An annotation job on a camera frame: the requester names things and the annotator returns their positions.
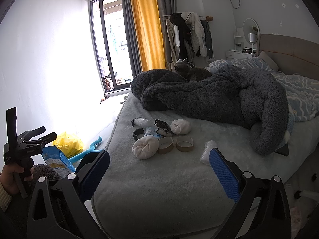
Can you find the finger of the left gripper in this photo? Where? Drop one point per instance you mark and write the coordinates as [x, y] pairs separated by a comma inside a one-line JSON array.
[[43, 141], [32, 133]]

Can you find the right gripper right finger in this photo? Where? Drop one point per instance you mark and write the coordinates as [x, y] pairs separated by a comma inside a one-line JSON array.
[[228, 174]]

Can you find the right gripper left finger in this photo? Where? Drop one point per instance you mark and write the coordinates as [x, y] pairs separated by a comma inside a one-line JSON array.
[[90, 172]]

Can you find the clear plastic wrap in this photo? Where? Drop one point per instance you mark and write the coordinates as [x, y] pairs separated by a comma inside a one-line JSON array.
[[208, 146]]

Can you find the cardboard tape roll core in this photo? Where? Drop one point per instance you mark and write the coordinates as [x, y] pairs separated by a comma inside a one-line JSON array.
[[184, 143], [166, 145]]

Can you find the black tape roll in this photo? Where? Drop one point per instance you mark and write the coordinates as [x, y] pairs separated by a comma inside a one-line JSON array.
[[138, 133]]

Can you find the white sock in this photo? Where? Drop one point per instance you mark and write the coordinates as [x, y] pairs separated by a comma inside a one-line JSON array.
[[145, 147], [180, 127]]

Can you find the clear plastic bottle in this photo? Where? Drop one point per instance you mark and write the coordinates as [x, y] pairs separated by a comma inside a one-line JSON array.
[[142, 122]]

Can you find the blue tissue pack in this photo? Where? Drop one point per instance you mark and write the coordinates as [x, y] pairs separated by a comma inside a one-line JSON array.
[[151, 131]]

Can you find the small black white box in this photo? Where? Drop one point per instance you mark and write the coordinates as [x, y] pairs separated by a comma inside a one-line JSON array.
[[162, 128]]

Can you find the person's left hand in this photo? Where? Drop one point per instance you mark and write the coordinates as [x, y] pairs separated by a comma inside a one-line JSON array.
[[7, 177]]

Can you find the blue plush dinosaur toy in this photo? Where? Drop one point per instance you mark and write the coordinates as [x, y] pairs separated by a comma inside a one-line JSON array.
[[93, 148]]

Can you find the blue snack bag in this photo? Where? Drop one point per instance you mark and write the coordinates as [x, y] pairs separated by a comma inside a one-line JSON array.
[[56, 159]]

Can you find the grey fleece sleeve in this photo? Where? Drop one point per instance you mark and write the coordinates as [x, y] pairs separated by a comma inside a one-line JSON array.
[[40, 170]]

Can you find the yellow plastic bag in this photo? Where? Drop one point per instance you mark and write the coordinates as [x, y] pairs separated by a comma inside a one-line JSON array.
[[69, 144]]

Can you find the grey bed mattress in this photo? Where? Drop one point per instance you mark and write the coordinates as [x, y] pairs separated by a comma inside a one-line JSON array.
[[176, 194]]

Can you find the dark grey fleece blanket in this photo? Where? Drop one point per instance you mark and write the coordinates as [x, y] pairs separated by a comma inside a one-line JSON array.
[[250, 98]]

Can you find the grey cat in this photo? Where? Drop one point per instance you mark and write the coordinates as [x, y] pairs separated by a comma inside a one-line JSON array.
[[190, 72]]

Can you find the grey curtain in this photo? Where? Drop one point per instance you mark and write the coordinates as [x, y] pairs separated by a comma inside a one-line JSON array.
[[132, 43]]

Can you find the white dressing table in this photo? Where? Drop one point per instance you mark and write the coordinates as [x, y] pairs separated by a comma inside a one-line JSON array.
[[242, 48]]

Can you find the grey pillow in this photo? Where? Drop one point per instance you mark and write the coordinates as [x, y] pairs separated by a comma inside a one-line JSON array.
[[269, 61]]

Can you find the beige upholstered headboard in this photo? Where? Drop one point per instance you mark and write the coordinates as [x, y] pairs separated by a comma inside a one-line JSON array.
[[292, 55]]

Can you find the black framed window door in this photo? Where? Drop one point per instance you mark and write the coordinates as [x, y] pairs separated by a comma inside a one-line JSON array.
[[110, 44]]

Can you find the clothes rack with garments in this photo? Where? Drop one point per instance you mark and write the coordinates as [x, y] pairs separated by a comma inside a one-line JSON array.
[[188, 35]]

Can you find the round vanity mirror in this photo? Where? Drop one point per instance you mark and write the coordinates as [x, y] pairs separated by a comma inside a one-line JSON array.
[[251, 31]]

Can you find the yellow curtain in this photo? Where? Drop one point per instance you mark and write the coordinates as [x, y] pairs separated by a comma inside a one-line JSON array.
[[149, 34]]

